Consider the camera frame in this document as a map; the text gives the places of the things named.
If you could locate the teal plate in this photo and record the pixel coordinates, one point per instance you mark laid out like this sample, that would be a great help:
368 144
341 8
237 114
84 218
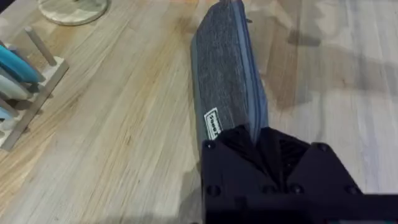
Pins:
17 67

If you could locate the pale grey plate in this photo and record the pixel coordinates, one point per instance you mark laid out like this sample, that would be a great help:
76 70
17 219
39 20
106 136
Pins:
12 87

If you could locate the round wooden stand base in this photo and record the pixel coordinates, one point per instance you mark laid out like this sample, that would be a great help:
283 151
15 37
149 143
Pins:
73 11

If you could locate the light blue plate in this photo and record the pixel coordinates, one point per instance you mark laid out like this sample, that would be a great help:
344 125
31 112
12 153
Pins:
3 114

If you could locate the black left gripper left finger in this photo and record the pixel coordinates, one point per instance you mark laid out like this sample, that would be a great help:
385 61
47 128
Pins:
233 165

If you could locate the wooden peg rack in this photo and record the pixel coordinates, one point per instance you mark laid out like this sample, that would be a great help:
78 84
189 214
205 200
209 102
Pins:
40 90

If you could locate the grey soft zip bag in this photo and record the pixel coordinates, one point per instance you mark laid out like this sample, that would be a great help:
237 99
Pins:
224 71

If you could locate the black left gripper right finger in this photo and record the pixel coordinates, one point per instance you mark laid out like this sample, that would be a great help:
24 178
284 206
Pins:
314 168

